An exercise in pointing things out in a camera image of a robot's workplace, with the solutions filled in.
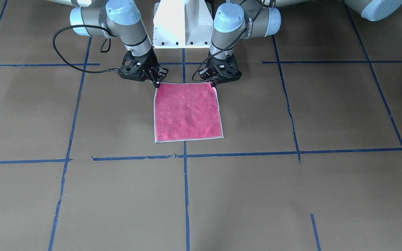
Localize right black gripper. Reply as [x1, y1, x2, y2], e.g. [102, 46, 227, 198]
[144, 52, 169, 88]

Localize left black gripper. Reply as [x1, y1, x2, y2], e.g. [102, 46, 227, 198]
[198, 59, 222, 88]

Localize pink towel white trim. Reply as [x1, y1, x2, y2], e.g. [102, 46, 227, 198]
[154, 82, 224, 143]

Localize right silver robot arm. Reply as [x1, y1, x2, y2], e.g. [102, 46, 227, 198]
[52, 0, 168, 88]

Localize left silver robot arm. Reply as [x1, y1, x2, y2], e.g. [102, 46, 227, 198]
[197, 0, 302, 88]

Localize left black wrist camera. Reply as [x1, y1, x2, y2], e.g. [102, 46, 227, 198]
[213, 54, 242, 84]

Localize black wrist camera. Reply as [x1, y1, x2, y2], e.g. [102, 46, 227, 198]
[117, 51, 148, 82]
[213, 54, 242, 84]

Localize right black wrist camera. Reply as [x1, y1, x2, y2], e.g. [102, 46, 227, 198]
[117, 51, 148, 82]

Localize white mounting post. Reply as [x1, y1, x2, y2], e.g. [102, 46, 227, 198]
[152, 0, 213, 49]

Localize black camera cable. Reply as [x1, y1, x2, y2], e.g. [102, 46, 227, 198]
[52, 25, 121, 74]
[192, 0, 268, 83]

